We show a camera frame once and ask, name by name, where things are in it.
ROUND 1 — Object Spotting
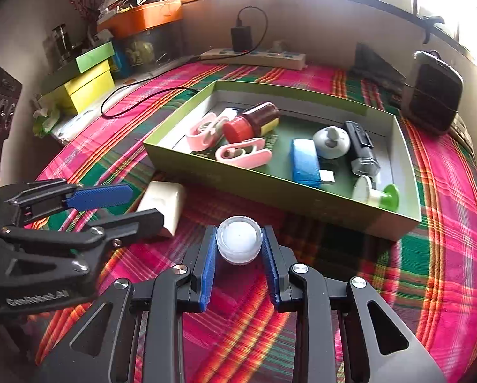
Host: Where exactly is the blue translucent USB reader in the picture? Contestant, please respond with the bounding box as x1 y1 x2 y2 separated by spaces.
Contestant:
290 138 337 189

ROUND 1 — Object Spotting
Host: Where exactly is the small clear cream jar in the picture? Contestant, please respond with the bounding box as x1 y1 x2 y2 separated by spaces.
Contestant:
215 215 262 265

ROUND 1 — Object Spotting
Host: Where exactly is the green cardboard box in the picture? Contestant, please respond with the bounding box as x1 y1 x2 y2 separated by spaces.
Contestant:
143 80 422 242

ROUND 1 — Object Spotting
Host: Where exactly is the blue box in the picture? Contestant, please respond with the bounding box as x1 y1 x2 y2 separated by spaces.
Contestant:
111 42 131 78

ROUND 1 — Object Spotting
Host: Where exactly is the red capped pill bottle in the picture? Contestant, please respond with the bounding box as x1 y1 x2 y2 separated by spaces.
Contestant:
222 102 281 145

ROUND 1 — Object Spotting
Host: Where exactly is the dark glass tank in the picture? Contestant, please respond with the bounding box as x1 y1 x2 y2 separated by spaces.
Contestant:
119 28 183 74

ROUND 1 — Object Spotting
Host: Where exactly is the pink plastic clip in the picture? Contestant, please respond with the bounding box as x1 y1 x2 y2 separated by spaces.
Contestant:
186 112 231 152

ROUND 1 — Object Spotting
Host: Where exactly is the white and green plastic spool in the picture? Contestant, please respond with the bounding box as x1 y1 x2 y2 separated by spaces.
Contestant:
352 175 400 213

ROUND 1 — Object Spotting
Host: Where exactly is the glass jar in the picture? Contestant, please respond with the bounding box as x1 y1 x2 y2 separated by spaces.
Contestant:
51 24 73 64

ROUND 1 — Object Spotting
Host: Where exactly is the brown striped cloth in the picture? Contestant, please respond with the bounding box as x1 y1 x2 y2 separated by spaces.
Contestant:
450 114 477 160

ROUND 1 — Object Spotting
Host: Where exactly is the white packet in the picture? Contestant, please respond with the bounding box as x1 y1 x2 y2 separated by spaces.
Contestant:
51 106 107 144

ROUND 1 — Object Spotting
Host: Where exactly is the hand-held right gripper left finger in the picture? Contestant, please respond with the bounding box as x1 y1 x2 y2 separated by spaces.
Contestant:
35 225 219 383

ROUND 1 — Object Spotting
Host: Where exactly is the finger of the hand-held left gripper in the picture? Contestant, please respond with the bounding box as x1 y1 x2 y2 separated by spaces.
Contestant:
0 207 165 272
5 179 134 224

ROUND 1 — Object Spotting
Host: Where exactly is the black wall hook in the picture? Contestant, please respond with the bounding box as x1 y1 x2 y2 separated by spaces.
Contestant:
422 15 445 44

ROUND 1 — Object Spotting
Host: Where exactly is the black charger with cable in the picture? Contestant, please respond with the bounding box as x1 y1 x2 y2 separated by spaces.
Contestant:
230 6 269 53

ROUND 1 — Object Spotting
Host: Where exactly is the beige power adapter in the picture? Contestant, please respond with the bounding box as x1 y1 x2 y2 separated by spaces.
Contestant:
137 181 187 239

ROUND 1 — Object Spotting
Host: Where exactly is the clear and black flashlight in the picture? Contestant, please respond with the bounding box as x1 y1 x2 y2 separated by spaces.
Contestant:
343 121 381 177

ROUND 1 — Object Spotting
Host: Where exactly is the yellow box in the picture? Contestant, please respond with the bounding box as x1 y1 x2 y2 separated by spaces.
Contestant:
41 61 115 116

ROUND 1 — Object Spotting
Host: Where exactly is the white round dial gadget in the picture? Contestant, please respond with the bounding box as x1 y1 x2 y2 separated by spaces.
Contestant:
313 125 351 159

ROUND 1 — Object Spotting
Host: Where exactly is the grey space heater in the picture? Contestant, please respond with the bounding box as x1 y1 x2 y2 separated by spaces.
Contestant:
400 50 464 136

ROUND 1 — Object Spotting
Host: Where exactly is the pink earhook cable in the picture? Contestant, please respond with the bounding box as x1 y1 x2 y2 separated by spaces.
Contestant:
215 138 273 169

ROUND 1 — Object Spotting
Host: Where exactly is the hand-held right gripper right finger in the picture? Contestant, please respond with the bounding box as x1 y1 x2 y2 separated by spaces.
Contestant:
261 225 448 383

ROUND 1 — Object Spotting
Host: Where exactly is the white power strip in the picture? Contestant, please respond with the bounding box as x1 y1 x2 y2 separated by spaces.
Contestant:
199 47 307 71

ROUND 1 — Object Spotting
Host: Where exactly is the orange plastic tray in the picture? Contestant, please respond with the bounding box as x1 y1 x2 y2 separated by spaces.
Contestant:
97 0 183 40

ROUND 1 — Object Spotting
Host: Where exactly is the thin black cable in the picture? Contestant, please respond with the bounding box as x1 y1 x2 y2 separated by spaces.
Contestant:
101 87 201 119

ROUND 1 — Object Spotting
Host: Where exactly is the green tissue pack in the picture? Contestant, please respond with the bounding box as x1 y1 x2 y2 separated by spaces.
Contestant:
32 100 61 138

